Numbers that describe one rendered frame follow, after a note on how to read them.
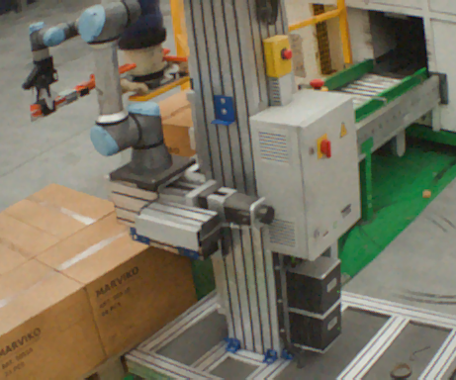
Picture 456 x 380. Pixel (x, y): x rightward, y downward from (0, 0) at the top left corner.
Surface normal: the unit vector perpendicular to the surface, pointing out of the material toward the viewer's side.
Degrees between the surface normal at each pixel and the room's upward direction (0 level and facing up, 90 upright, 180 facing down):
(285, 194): 90
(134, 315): 90
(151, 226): 90
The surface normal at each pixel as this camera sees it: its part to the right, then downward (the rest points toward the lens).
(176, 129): -0.59, 0.40
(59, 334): 0.76, 0.19
